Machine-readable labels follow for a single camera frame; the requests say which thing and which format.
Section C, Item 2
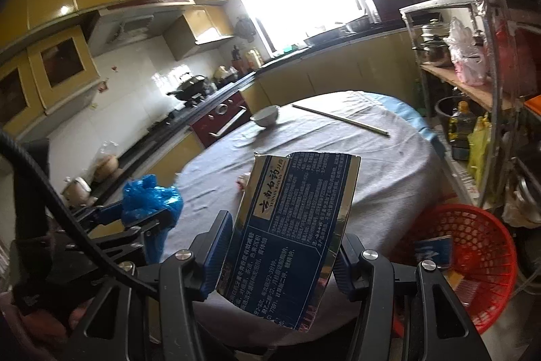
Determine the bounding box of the pink and clear plastic bag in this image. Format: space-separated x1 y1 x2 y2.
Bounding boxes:
446 18 489 87

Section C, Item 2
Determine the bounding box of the light blue under cloth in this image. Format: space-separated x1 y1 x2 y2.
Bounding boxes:
376 94 440 142

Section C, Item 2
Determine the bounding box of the dark microwave oven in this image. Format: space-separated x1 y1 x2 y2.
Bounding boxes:
366 0 421 23

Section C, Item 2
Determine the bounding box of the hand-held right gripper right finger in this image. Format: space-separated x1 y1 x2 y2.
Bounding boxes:
335 236 491 361

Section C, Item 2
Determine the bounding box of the black bucket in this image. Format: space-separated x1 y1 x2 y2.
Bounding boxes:
435 95 470 142

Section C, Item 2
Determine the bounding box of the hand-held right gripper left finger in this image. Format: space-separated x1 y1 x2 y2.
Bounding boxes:
63 211 234 361

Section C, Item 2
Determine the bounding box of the white and brown jar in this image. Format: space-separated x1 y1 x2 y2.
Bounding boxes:
63 176 93 206

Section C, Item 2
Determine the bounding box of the steel cooking pot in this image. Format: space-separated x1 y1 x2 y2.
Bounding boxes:
412 20 453 68

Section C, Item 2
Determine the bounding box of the white ceramic bowl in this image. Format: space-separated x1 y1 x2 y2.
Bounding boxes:
249 105 280 128

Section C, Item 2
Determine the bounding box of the red basin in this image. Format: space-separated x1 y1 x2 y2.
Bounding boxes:
492 23 541 91

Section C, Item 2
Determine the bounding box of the glass door cabinet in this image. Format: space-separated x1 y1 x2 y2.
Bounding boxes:
0 52 43 137
27 25 102 116

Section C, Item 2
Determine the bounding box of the metal storage rack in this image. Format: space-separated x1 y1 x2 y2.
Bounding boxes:
399 0 541 218

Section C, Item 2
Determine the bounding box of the cooking oil bottle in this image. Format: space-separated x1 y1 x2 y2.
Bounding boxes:
449 101 473 146

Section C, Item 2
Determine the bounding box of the red plastic mesh basket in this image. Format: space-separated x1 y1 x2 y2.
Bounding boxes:
391 204 518 334

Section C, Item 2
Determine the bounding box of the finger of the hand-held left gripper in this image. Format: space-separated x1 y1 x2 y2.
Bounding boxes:
63 202 127 227
91 217 174 265

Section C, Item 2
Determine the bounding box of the black wok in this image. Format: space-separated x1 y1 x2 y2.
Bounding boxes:
167 74 210 101

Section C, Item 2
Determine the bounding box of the steel basin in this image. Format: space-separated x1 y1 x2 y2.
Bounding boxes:
511 164 541 205

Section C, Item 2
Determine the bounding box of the yellow cardboard piece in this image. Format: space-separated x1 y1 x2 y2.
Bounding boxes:
446 268 470 290

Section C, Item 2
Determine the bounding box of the steel range hood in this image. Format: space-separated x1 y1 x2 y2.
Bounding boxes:
87 0 229 57

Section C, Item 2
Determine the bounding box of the yellow plastic bag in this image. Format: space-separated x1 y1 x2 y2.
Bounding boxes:
467 113 493 186

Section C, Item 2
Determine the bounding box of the maroon oven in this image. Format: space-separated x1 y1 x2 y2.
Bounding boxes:
189 90 254 150

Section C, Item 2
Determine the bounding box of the black cable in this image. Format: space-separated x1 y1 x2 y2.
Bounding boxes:
0 130 163 296

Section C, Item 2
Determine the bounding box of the grey tablecloth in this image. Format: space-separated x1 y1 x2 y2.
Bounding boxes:
158 90 459 345

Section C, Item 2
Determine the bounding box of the wooden chopstick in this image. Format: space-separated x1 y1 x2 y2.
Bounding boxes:
291 104 390 137

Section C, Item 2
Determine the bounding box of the blue plastic bag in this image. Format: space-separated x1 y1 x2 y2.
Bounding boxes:
122 174 183 264

